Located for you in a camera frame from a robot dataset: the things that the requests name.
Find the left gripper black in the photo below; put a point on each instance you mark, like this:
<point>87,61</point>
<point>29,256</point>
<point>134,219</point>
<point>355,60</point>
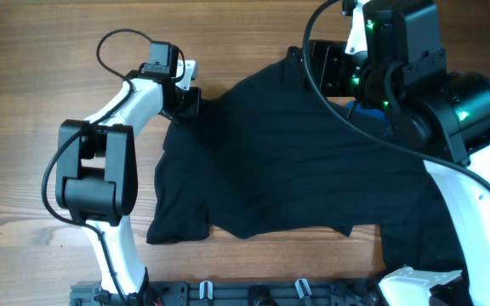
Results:
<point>194,106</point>

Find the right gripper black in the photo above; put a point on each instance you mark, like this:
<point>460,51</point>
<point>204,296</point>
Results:
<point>324,55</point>

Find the black t-shirt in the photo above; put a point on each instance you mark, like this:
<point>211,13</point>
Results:
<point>268,156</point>

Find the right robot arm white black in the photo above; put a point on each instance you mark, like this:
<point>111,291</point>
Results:
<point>393,61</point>

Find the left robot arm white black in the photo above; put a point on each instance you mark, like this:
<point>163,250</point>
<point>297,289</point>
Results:
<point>97,180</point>

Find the dark clothes pile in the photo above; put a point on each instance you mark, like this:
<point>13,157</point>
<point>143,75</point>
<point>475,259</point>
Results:
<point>451,234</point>

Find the blue garment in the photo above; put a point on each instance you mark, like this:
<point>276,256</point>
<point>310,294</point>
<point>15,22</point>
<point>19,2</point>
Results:
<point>355,107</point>

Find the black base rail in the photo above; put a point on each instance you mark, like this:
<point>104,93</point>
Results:
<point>297,292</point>

